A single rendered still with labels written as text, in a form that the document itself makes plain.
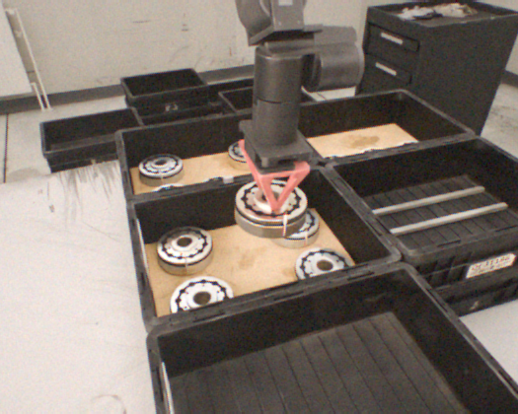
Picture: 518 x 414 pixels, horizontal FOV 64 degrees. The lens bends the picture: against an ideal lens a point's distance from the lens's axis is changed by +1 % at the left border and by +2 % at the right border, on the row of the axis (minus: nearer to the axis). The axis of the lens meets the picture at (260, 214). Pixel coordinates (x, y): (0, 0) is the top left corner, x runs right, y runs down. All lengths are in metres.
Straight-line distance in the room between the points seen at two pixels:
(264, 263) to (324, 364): 0.22
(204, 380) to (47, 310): 0.44
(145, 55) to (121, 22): 0.30
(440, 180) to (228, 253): 0.56
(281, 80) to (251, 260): 0.40
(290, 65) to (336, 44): 0.07
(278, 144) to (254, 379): 0.34
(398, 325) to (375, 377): 0.10
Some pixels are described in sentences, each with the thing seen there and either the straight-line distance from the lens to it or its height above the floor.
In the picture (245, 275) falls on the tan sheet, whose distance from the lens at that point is 0.76.
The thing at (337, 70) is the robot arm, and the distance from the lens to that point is 0.51.
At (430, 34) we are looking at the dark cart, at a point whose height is 0.87.
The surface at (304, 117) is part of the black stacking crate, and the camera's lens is 1.16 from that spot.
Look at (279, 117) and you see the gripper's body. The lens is 0.50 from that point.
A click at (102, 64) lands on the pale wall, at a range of 3.76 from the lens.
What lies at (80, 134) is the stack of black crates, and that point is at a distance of 2.06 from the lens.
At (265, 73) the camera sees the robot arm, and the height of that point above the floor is 1.22.
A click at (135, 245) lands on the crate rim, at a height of 0.93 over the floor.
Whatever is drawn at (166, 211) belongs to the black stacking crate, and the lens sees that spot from 0.81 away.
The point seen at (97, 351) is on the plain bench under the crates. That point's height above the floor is 0.70.
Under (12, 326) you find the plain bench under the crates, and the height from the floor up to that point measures 0.70.
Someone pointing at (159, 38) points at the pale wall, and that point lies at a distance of 3.79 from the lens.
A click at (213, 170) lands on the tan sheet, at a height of 0.83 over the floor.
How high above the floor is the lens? 1.38
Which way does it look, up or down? 38 degrees down
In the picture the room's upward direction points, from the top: straight up
